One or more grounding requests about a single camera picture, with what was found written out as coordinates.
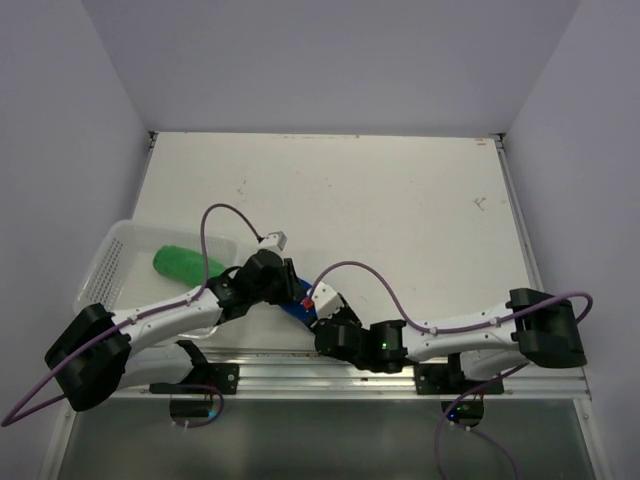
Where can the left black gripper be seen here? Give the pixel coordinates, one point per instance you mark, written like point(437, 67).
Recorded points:
point(290, 290)

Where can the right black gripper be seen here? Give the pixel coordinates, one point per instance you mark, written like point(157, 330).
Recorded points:
point(345, 310)

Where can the blue microfiber towel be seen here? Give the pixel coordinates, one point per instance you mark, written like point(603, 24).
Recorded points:
point(303, 311)

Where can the green microfiber towel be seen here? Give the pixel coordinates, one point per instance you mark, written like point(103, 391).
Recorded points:
point(185, 266)

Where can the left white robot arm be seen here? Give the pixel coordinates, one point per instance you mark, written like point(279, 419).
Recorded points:
point(103, 351)

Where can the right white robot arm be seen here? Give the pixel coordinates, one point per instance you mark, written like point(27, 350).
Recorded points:
point(531, 327)

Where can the clear plastic basket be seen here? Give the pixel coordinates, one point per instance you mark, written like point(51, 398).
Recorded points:
point(121, 274)

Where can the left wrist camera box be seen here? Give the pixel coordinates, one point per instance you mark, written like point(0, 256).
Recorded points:
point(274, 241)

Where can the aluminium mounting rail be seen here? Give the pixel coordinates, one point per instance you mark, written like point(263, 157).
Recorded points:
point(304, 375)

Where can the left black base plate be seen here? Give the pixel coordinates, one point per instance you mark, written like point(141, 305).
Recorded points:
point(223, 377)

